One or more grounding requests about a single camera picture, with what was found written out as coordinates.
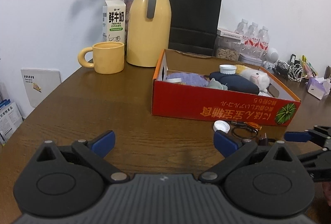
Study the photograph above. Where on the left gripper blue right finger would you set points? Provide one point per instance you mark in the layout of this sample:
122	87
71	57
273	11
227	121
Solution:
226	144

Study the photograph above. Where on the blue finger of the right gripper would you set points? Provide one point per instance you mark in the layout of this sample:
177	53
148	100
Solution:
297	136

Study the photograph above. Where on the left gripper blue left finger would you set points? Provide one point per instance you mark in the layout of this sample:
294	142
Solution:
98	147

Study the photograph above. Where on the white and yellow plush hamster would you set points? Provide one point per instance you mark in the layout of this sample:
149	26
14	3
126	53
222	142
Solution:
259	78

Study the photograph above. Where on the navy zip pouch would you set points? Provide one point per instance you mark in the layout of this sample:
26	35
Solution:
235	82

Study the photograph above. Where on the purple drawstring cloth bag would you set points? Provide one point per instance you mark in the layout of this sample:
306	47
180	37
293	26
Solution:
190	79

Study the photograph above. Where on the small white bottle cap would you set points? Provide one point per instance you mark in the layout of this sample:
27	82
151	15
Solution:
221	125

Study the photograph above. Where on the orange candy wrapper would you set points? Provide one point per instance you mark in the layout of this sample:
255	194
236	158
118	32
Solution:
253	125

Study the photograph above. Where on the purple tissue pack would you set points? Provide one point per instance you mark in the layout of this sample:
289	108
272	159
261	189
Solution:
318	87

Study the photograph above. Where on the colourful snack packet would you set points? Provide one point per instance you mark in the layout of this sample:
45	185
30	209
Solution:
308	69

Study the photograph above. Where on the red cardboard box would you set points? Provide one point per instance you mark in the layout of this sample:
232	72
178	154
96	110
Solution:
201	103

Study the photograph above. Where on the white ribbed round knob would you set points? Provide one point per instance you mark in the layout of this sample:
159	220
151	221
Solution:
227	69

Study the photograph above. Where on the white robot toy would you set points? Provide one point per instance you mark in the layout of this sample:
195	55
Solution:
270	58

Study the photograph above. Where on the white flat round lid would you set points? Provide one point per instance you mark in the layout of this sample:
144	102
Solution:
174	80

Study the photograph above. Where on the yellow ceramic mug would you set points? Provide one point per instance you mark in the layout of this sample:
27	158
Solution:
107	57

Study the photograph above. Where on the blue and white booklets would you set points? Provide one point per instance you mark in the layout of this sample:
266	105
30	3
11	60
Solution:
10	120

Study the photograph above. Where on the water bottle middle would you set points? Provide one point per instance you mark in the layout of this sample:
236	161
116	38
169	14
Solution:
251	39

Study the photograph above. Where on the water bottle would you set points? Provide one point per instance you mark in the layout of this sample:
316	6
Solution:
251	39
242	27
263	43

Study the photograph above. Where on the clear snack container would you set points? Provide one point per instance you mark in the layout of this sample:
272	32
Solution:
227	45

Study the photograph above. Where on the water bottle right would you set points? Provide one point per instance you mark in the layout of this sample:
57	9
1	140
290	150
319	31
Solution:
263	43

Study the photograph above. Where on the water bottle left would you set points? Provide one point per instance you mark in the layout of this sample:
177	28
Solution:
242	27

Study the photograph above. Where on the yellow thermos jug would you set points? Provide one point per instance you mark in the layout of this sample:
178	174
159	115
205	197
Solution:
148	31

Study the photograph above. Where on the white milk carton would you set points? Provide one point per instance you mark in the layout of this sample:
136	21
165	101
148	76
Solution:
113	20

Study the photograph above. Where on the black paper shopping bag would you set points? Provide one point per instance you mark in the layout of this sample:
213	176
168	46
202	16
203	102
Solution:
194	24

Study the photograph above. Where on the white wall panel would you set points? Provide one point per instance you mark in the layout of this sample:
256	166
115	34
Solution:
39	83

